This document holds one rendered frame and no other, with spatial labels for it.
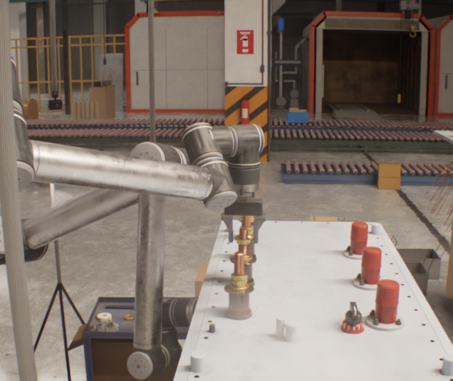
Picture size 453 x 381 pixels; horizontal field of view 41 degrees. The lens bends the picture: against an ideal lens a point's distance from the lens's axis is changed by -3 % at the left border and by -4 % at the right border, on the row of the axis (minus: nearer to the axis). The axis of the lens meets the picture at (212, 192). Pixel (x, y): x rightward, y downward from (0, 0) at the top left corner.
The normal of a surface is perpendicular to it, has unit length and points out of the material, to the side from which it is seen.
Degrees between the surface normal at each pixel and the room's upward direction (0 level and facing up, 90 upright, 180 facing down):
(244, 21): 90
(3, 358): 0
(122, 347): 90
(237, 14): 90
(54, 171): 111
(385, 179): 90
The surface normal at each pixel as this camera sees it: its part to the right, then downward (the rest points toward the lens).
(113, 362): -0.03, 0.22
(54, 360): 0.00, -0.97
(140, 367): -0.37, -0.02
